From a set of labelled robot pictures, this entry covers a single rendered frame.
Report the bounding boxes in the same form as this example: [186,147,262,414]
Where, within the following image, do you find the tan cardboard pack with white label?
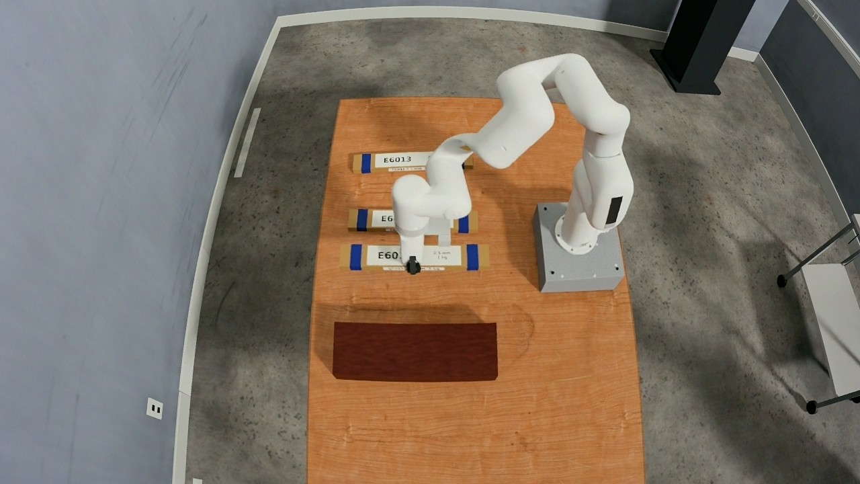
[339,244,489,270]
[347,209,478,233]
[353,151,473,174]

